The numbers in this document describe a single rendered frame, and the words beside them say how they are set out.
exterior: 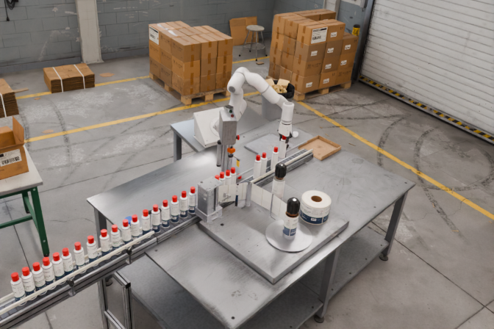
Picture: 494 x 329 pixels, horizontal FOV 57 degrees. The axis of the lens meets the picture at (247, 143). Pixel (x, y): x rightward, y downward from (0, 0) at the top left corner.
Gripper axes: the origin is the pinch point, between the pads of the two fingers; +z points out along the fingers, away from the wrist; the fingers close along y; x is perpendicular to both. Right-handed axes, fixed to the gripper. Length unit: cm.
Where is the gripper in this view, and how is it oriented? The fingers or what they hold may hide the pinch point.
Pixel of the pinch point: (284, 139)
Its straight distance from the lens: 363.5
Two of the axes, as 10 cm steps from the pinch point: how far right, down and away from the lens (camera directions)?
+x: 6.9, -3.1, 6.5
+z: -0.7, 8.7, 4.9
